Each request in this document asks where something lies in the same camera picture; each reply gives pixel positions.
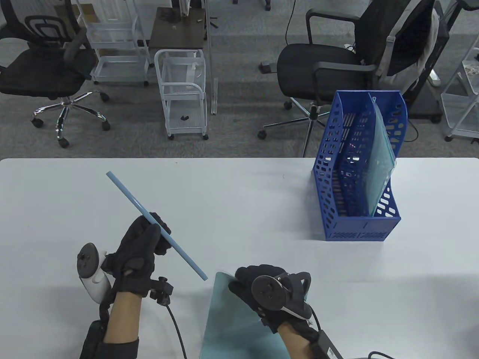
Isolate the black and white controller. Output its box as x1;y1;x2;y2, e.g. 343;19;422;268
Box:
251;272;314;320
77;242;113;304

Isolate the clear file folder blue spine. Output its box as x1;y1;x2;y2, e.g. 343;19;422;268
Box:
199;271;310;359

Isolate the black mesh office chair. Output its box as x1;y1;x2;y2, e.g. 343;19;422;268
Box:
0;0;111;148

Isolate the black hanging cable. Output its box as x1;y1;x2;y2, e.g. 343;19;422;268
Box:
286;0;297;45

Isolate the person's right forearm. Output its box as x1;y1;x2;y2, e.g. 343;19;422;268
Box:
279;323;312;359

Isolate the tall white mesh cart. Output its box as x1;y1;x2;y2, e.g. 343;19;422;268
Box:
77;0;151;87

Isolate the person's left hand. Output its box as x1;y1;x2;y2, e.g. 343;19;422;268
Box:
101;212;173;298

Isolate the small white mesh cart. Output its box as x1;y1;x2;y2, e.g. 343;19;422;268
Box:
154;49;209;141

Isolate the brown wooden side table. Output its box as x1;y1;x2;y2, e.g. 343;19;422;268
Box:
149;7;207;50

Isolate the person's left forearm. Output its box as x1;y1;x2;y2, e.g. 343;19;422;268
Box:
103;292;143;344

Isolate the black armrest office chair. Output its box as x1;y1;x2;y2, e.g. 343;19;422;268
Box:
257;0;436;157

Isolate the blue perforated file rack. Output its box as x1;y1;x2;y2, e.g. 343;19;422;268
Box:
312;90;408;242

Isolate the person's right hand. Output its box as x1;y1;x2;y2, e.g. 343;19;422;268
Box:
228;265;322;335

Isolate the cardboard box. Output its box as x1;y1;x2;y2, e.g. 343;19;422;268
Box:
56;3;96;19

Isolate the clear file folder cover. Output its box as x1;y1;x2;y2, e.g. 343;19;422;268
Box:
365;96;397;217

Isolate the black wheeled stand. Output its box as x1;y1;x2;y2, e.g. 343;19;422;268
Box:
404;11;450;123

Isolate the white wire shelf rack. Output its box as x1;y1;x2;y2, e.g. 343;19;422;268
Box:
440;36;479;143

